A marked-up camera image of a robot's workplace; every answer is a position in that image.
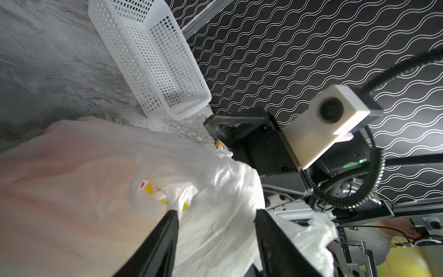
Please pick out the white perforated plastic basket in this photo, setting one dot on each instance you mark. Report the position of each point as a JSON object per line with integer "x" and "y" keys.
{"x": 146, "y": 43}

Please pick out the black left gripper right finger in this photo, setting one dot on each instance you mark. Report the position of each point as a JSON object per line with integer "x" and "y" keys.
{"x": 279, "y": 256}

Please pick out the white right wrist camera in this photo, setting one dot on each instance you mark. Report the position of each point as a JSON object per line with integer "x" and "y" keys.
{"x": 329, "y": 119}

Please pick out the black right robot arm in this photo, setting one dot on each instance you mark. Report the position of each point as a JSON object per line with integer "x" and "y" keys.
{"x": 405, "y": 122}

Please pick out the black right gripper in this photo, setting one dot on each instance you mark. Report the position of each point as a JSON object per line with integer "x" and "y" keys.
{"x": 344, "y": 177}

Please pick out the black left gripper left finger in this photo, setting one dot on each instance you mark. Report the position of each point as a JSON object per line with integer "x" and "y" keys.
{"x": 156, "y": 255}

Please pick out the white printed plastic bag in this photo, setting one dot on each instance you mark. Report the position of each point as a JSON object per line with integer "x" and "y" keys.
{"x": 80, "y": 199}

